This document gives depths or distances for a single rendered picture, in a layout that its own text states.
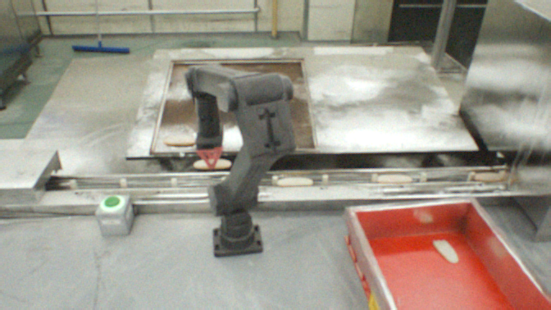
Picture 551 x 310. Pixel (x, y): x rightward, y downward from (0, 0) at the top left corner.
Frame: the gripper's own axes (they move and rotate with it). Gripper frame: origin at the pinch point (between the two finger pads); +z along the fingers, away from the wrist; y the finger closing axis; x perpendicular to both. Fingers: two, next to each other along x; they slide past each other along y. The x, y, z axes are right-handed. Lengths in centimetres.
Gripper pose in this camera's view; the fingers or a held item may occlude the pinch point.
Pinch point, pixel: (211, 161)
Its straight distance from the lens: 118.1
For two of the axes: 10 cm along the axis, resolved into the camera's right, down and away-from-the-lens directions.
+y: 0.3, 5.5, -8.4
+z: 0.0, 8.4, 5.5
